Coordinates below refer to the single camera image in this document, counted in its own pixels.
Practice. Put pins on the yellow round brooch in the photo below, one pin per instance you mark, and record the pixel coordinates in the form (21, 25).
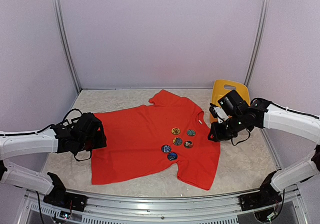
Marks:
(175, 131)

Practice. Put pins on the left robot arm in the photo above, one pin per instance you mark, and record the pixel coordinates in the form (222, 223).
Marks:
(83, 133)

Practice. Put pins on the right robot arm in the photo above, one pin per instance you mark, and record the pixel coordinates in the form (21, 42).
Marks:
(234, 115)

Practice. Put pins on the aluminium front rail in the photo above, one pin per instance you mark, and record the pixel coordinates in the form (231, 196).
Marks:
(103, 208)

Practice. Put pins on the right aluminium corner post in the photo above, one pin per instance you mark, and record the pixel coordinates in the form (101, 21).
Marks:
(257, 41)

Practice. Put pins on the blue starry round brooch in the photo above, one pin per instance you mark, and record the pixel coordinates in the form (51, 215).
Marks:
(171, 156)

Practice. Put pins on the portrait round brooch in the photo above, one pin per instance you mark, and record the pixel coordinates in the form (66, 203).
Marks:
(188, 144)

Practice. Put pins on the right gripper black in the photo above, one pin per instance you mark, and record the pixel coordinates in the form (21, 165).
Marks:
(218, 136)

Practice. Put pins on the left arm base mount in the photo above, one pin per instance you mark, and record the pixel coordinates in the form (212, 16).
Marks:
(65, 199)

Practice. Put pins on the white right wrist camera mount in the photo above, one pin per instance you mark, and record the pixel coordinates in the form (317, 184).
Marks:
(218, 114)

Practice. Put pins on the red t-shirt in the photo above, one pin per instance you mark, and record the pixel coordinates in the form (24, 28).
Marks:
(135, 137)

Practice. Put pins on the teal swirl round brooch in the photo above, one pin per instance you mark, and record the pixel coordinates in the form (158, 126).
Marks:
(191, 132)

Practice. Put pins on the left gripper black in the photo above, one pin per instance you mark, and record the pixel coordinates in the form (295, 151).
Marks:
(101, 141)

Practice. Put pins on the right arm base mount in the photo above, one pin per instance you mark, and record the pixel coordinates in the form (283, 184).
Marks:
(266, 195)

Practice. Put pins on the yellow plastic basket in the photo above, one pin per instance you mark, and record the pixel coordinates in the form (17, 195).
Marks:
(222, 87)

